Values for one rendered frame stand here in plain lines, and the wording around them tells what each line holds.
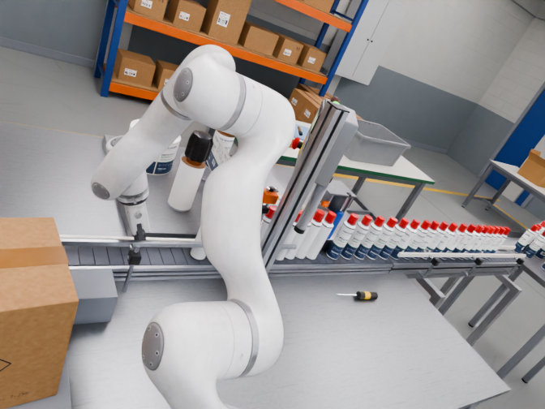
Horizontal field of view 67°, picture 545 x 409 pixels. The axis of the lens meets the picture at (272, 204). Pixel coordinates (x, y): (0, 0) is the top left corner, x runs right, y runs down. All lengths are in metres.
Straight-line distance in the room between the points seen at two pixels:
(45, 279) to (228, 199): 0.36
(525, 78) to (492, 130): 1.07
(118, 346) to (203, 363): 0.53
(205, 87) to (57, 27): 4.87
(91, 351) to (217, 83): 0.71
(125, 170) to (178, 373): 0.51
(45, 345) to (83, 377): 0.22
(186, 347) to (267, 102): 0.40
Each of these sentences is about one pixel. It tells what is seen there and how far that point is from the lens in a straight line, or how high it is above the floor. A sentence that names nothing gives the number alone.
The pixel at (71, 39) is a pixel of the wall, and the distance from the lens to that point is 5.51.
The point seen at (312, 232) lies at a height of 1.01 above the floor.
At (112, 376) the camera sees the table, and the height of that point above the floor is 0.83.
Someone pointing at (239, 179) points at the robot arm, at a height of 1.42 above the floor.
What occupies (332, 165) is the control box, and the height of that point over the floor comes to 1.35.
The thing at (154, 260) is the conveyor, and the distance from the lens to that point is 1.28.
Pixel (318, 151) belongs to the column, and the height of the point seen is 1.38.
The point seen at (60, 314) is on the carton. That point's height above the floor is 1.09.
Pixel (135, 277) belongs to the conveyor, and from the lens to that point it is 1.27.
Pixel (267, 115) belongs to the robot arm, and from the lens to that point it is 0.70.
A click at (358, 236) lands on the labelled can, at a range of 1.65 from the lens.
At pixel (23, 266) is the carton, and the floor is 1.12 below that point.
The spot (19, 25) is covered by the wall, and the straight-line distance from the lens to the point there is 5.48.
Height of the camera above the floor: 1.69
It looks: 27 degrees down
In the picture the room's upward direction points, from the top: 25 degrees clockwise
